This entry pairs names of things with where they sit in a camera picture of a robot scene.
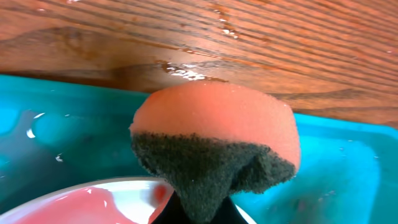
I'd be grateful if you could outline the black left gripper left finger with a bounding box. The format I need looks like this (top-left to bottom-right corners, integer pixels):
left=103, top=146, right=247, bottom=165
left=150, top=192, right=190, bottom=224

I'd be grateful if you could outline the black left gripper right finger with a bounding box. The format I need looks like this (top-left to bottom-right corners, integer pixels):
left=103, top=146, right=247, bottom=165
left=217, top=197, right=248, bottom=224

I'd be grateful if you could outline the light blue plate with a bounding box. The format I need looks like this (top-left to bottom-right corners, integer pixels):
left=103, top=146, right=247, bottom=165
left=0, top=176, right=257, bottom=224

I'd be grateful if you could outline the dark green sponge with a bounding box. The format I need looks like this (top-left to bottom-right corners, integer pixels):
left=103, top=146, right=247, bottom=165
left=129, top=81, right=301, bottom=223

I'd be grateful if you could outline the teal plastic tray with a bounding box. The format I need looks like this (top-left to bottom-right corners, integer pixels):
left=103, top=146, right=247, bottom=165
left=1, top=75, right=397, bottom=223

